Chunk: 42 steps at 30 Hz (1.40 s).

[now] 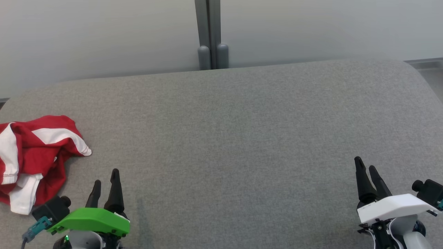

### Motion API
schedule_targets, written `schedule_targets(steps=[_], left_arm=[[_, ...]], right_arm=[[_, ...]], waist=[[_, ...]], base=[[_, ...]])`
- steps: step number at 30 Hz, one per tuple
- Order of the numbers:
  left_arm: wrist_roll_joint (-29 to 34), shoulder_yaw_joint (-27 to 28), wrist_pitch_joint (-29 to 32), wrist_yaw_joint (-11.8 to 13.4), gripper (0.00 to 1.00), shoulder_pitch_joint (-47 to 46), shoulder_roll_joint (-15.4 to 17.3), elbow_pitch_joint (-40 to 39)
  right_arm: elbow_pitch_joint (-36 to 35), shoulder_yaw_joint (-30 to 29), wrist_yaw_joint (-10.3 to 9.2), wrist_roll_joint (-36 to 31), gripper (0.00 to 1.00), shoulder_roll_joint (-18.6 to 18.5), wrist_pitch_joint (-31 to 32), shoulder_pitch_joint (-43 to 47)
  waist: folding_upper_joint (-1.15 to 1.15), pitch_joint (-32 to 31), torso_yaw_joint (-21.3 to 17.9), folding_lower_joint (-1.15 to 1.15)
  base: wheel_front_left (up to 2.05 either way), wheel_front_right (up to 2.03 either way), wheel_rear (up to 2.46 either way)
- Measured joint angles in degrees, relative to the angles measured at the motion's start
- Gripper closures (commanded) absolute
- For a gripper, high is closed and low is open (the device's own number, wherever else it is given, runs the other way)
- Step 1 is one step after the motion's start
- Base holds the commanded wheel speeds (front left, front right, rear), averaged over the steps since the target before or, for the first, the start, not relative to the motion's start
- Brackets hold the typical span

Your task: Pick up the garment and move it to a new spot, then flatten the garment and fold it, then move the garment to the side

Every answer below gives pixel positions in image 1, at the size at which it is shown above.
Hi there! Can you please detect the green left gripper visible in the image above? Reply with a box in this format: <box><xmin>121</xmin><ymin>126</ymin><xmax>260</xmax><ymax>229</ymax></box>
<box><xmin>47</xmin><ymin>168</ymin><xmax>131</xmax><ymax>249</ymax></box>

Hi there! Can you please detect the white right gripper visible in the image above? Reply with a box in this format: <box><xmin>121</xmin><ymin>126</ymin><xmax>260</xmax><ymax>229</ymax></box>
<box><xmin>353</xmin><ymin>156</ymin><xmax>439</xmax><ymax>249</ymax></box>

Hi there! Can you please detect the red and white striped garment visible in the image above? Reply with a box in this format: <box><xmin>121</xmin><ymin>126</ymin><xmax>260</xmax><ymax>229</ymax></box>
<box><xmin>0</xmin><ymin>115</ymin><xmax>92</xmax><ymax>215</ymax></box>

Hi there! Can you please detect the teal plug left camera cable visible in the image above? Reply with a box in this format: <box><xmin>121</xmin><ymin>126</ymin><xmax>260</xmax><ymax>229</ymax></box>
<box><xmin>21</xmin><ymin>216</ymin><xmax>53</xmax><ymax>249</ymax></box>

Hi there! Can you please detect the grey partition post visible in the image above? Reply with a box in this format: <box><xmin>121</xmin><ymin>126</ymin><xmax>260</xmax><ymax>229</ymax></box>
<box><xmin>195</xmin><ymin>0</ymin><xmax>222</xmax><ymax>70</ymax></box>

